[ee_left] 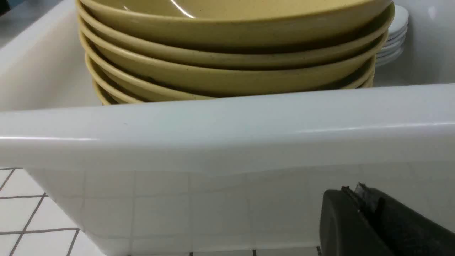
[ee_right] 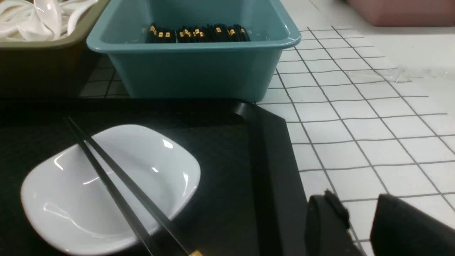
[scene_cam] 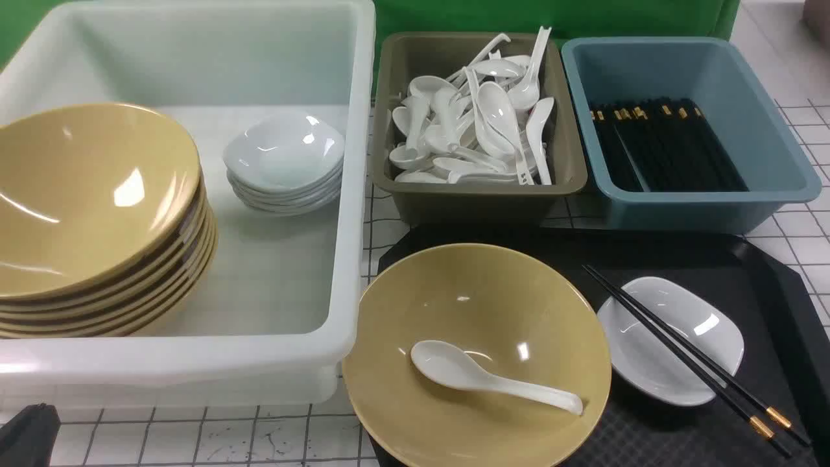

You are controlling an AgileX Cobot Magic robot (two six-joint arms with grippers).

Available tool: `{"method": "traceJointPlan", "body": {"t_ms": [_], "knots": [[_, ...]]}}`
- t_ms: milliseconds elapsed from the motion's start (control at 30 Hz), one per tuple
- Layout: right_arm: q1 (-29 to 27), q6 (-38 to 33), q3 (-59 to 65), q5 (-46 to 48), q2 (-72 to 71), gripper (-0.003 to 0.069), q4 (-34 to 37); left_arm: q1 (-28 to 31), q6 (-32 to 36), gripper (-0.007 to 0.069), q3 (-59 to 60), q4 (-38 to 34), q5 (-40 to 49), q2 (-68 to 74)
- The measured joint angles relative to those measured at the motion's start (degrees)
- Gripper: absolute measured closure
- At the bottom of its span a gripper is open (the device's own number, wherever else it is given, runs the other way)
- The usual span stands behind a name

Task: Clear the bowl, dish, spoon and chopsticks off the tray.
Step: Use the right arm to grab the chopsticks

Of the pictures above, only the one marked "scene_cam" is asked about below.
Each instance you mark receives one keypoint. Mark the long white spoon upright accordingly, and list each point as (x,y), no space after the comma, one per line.
(525,94)

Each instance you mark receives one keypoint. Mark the pile of black chopsticks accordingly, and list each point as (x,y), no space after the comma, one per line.
(663,145)

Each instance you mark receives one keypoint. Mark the large white plastic tub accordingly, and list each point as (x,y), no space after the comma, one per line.
(275,311)

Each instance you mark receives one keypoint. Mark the blue plastic chopstick bin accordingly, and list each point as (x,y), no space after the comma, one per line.
(713,74)

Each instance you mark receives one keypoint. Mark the small white sauce dish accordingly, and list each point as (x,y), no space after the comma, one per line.
(644,361)

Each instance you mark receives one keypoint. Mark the tan noodle bowl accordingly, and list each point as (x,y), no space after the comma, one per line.
(513,315)

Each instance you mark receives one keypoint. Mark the white ceramic soup spoon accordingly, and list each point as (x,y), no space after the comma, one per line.
(445,364)

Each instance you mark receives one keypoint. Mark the olive plastic spoon bin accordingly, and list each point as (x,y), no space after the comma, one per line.
(407,55)

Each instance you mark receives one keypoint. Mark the white spoon in bin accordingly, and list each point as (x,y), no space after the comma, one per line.
(499,112)

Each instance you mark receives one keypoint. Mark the top stacked white dish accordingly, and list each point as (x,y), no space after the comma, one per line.
(290,150)

